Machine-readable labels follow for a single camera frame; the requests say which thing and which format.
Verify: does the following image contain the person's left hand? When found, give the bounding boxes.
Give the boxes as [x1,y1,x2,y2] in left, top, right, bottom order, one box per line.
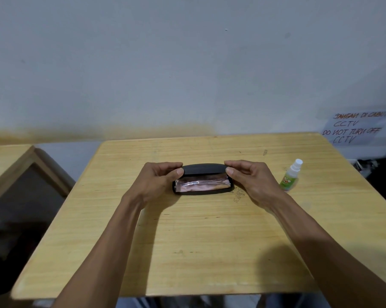
[122,162,184,210]

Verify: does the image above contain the person's right hand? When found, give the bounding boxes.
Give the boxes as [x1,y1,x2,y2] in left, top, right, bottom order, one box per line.
[224,160,288,214]

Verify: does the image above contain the small green label spray bottle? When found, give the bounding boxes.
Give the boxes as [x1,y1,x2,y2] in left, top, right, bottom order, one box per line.
[279,159,304,192]

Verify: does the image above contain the clear frame eyeglasses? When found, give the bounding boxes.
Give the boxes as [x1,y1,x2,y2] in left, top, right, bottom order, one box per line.
[175,176,231,190]

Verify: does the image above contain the pink cleaning cloth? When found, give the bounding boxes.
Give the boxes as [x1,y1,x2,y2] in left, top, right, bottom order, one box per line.
[175,175,231,193]

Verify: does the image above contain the black glasses case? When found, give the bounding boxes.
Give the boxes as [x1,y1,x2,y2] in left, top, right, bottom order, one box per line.
[172,163,235,196]

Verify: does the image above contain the person's right forearm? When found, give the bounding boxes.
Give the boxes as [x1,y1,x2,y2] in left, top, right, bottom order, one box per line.
[270,194,386,308]

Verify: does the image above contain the person's left forearm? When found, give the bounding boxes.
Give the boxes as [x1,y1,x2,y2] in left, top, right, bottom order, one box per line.
[52,195,146,308]

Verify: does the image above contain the person's blue trousers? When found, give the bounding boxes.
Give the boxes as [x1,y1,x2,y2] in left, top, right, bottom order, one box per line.
[116,293,322,308]

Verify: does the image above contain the wooden side table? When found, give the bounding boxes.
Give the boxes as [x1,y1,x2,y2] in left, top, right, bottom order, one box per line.
[0,145,75,210]

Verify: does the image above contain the white wall socket with cables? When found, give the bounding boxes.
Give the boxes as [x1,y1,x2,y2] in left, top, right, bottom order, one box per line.
[350,158,381,178]

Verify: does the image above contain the handwritten paper wall sign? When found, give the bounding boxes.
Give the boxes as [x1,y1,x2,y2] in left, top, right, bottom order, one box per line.
[321,110,386,146]

